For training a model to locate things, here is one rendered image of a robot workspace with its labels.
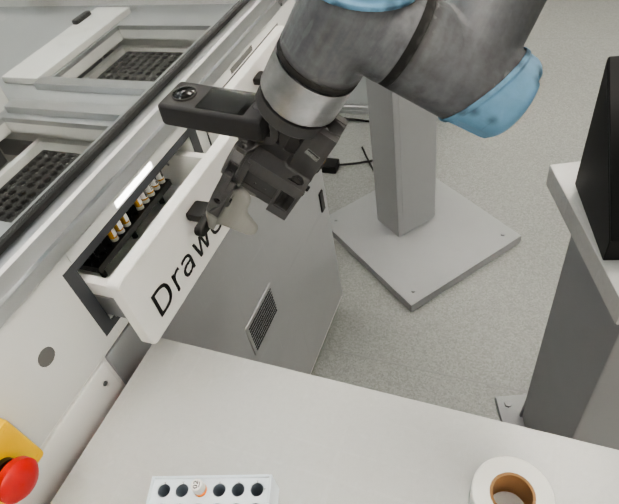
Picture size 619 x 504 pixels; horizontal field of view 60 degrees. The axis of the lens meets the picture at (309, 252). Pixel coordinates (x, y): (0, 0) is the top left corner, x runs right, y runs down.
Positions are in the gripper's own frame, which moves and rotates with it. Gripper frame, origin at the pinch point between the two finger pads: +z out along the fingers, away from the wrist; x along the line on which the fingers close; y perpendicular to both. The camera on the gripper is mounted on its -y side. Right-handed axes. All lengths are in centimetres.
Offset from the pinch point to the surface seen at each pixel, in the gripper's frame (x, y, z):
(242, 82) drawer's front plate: 27.2, -7.9, 4.9
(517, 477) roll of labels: -17.2, 36.7, -11.4
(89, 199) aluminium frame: -6.5, -12.3, 2.4
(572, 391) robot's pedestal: 18, 69, 16
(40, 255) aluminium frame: -15.1, -12.1, 2.6
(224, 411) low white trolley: -17.3, 13.1, 9.9
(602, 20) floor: 256, 101, 41
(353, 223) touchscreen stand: 88, 35, 83
